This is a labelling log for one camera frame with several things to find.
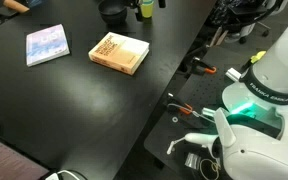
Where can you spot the black orange clamp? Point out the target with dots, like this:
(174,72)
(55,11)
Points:
(201,67)
(175,104)

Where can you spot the yellow-green plastic cup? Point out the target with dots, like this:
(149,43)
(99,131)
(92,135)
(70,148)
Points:
(147,8)

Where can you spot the white bracket block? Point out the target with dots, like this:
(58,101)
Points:
(233,74)

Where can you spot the laptop computer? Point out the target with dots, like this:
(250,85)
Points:
(18,165)

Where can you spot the black bowl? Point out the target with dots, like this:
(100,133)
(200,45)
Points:
(112,12)

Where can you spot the small plastic bag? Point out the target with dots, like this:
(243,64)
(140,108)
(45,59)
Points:
(192,161)

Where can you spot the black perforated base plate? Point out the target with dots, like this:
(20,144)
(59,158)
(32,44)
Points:
(199,91)

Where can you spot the person's hand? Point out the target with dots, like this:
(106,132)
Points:
(13,4)

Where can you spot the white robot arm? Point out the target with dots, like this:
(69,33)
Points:
(252,127)

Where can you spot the orange hardcover book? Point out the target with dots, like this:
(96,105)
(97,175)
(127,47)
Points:
(119,52)

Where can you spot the purple white book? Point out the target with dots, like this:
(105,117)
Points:
(46,44)

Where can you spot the black orange clamp upper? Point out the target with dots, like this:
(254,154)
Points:
(201,67)

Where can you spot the black orange clamp lower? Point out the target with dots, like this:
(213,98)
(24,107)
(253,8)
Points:
(175,104)

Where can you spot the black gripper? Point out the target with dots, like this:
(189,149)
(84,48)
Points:
(135,5)

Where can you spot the office chair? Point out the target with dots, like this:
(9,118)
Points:
(243,18)

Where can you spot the rubber band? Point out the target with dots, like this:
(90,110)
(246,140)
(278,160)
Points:
(212,166)

